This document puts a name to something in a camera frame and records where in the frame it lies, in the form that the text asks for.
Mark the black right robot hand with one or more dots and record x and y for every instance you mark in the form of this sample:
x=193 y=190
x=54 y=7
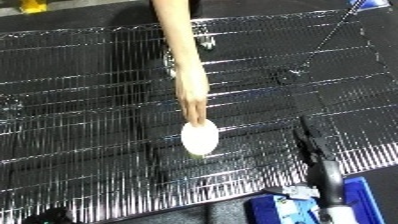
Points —
x=326 y=180

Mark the pale right robot arm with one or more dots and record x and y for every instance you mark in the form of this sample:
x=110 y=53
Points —
x=339 y=216

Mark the person's hand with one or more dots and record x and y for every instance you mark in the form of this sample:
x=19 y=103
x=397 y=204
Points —
x=192 y=93

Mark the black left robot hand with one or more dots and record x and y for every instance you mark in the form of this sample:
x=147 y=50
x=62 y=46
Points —
x=52 y=216

